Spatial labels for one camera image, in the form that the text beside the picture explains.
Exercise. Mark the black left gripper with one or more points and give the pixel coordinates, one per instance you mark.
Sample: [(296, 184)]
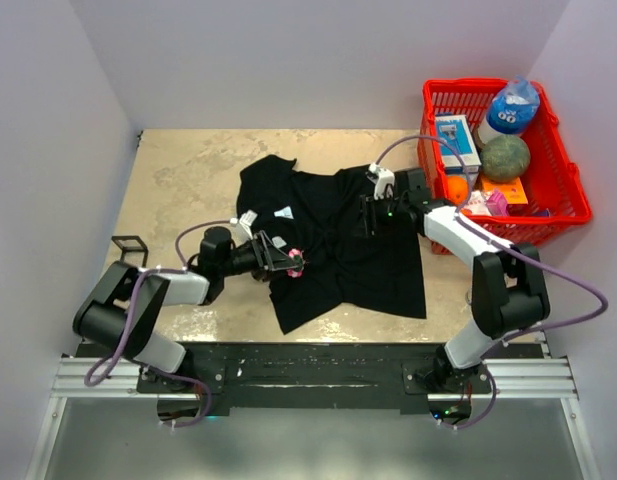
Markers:
[(268, 257)]

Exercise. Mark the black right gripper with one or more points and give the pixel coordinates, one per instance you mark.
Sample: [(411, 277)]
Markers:
[(370, 208)]

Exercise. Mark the pink flower brooch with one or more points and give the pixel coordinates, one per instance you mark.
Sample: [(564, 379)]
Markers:
[(298, 263)]

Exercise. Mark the black garment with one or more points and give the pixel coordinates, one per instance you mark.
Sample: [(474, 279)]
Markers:
[(320, 216)]

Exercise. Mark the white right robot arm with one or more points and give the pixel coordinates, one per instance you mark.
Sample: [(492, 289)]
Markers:
[(507, 295)]

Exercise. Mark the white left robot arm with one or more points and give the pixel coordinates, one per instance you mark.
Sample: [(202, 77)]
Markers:
[(121, 312)]

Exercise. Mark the orange fruit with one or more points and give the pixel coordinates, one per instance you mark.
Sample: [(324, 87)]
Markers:
[(458, 189)]

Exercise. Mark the blue white box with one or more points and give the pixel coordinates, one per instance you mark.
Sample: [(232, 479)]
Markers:
[(460, 157)]

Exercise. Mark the pink small package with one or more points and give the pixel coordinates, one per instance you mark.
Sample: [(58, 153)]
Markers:
[(496, 203)]

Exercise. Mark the orange box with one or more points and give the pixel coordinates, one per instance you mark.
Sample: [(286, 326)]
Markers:
[(512, 190)]

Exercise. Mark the green round melon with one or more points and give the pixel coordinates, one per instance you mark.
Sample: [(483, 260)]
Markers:
[(505, 158)]

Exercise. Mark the blue plastic bag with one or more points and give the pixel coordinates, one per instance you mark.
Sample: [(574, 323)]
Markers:
[(510, 112)]

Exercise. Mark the red plastic basket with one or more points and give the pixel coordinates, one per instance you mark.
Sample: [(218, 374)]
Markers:
[(556, 199)]

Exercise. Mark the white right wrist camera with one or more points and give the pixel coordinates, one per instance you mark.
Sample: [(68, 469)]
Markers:
[(383, 180)]

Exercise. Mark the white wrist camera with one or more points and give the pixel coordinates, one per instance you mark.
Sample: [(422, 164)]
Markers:
[(243, 225), (383, 180)]

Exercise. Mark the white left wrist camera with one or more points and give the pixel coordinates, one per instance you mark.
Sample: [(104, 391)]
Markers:
[(243, 225)]

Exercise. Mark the black wire cube frame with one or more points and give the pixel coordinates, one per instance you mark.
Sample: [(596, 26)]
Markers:
[(131, 245)]

